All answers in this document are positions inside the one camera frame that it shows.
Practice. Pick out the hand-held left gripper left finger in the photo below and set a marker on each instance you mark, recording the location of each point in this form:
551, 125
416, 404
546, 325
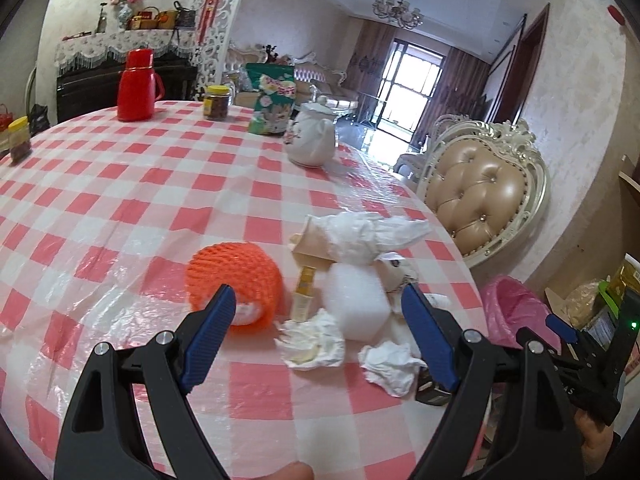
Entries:
215, 332

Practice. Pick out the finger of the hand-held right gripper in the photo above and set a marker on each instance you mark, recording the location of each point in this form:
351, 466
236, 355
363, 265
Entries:
561, 327
527, 335

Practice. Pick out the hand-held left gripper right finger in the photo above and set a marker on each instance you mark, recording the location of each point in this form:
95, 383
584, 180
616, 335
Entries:
430, 342

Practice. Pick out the pink trash bin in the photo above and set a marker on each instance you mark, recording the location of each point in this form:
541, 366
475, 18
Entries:
510, 310

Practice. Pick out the orange foam net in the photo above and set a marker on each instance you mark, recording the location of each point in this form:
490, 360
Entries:
230, 275

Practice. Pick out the white foam block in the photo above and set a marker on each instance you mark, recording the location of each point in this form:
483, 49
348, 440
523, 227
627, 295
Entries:
352, 300

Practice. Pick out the large white tissue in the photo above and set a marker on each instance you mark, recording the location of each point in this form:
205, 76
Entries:
360, 235

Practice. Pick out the person's right hand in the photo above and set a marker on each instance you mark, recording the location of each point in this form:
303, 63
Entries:
595, 437

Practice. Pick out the person's left hand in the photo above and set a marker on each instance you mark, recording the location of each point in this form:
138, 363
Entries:
292, 471

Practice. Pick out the clear bag of beige grain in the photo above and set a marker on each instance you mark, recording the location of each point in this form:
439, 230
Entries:
585, 305

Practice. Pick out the small crumpled white tissue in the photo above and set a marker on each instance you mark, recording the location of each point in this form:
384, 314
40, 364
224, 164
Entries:
390, 365

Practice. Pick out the gold package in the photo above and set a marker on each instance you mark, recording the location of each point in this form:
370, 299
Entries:
627, 280

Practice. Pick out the stained crumpled tissue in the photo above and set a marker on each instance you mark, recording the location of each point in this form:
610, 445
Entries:
312, 342

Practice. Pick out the beige tufted chair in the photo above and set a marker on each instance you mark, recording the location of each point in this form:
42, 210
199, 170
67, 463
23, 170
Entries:
480, 195

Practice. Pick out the white ceramic teapot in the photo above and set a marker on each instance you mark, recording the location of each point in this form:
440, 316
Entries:
312, 140

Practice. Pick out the yellow-lidded jar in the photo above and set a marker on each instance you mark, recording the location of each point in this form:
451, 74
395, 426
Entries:
217, 105
20, 142

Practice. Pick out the green snack bag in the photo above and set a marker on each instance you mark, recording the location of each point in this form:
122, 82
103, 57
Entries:
272, 105

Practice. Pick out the clear glass jar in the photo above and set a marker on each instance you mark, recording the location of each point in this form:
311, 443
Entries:
231, 87

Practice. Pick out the balcony window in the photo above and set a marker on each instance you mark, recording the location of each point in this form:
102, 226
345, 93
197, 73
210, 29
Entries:
410, 90

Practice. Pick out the red thermos jug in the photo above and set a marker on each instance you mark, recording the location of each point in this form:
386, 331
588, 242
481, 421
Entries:
136, 90

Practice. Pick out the brown wooden door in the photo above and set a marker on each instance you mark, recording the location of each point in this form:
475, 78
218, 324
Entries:
525, 65

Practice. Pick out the dark piano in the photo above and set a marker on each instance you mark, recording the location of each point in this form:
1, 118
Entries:
95, 90

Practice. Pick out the white lattice screen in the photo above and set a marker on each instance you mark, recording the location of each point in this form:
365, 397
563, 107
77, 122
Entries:
220, 60

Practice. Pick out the long tufted sofa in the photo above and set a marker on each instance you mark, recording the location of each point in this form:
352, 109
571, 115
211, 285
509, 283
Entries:
325, 80

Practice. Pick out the tufted armchair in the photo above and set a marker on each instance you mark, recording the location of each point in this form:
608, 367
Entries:
245, 55

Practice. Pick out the brown curtain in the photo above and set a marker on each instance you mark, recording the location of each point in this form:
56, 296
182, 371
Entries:
367, 60

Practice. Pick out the white lace cloth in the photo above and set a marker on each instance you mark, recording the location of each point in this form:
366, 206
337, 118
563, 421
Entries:
100, 42

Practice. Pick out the wicker basket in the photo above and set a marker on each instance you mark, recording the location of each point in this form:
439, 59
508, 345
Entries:
142, 21
166, 21

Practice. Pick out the black handbag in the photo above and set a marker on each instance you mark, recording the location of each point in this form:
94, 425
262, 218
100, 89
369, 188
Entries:
185, 17

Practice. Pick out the brass bottle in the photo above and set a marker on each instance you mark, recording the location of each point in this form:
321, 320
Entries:
102, 22

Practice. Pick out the red knot ornament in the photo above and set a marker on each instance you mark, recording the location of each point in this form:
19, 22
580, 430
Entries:
211, 0

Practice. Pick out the chandelier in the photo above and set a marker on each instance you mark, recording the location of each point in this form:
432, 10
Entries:
397, 9

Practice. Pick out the flower vase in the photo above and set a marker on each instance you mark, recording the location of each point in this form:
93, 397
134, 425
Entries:
129, 2

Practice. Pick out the red wall fixture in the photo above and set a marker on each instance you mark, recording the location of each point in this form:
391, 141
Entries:
616, 14

